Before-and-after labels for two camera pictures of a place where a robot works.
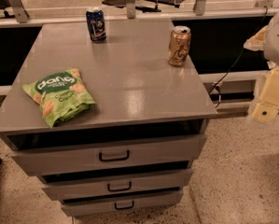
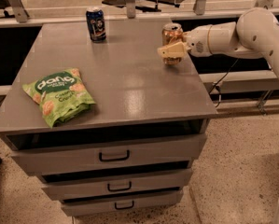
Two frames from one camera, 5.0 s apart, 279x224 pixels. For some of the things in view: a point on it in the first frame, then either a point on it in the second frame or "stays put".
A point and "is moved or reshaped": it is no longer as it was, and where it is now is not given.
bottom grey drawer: x=120 y=203 stays put
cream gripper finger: x=274 y=95 to x=197 y=40
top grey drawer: x=76 y=152 stays put
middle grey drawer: x=74 y=186 stays put
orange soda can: x=179 y=45 is moved or reshaped
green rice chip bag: x=62 y=97 stays put
